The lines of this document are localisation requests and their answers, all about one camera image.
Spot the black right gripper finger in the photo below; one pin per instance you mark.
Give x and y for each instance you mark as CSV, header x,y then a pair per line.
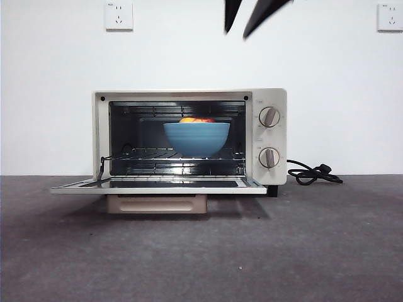
x,y
232,12
264,12

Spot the blue ribbed bowl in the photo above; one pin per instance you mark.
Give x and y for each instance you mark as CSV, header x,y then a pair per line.
x,y
196,140

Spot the cream Toshiba toaster oven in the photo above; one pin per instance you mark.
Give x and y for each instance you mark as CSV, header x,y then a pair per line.
x,y
270,135

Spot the beige oven knob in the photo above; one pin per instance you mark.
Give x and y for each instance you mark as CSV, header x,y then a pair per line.
x,y
269,157
269,117

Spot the white wall socket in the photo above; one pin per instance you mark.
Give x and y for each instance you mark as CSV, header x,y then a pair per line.
x,y
390,17
119,17

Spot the red yellow apple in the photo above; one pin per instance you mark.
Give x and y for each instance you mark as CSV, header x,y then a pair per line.
x,y
195,120

